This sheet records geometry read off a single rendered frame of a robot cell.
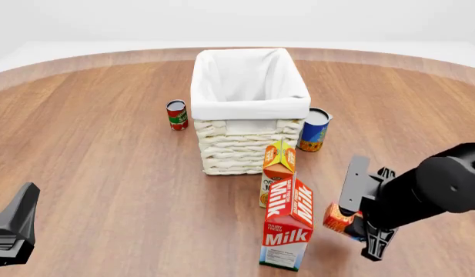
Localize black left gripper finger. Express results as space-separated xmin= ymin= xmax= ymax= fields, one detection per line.
xmin=0 ymin=182 xmax=42 ymax=245

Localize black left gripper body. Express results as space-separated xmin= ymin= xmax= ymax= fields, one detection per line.
xmin=0 ymin=229 xmax=35 ymax=268

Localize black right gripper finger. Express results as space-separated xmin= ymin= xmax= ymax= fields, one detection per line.
xmin=338 ymin=203 xmax=363 ymax=218
xmin=360 ymin=222 xmax=400 ymax=262

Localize red and orange butter box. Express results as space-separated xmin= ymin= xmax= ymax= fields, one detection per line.
xmin=323 ymin=202 xmax=367 ymax=239

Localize white wicker basket with liner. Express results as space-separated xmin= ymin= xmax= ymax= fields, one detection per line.
xmin=189 ymin=47 xmax=312 ymax=176

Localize red and white milk carton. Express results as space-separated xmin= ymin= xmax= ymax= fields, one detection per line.
xmin=259 ymin=172 xmax=315 ymax=272

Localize orange juice carton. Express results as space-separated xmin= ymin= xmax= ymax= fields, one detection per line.
xmin=259 ymin=138 xmax=297 ymax=209

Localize blue and yellow food can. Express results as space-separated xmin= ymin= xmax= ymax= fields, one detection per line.
xmin=297 ymin=106 xmax=333 ymax=153

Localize red tomato sauce can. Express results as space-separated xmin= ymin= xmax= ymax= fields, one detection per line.
xmin=166 ymin=99 xmax=189 ymax=132

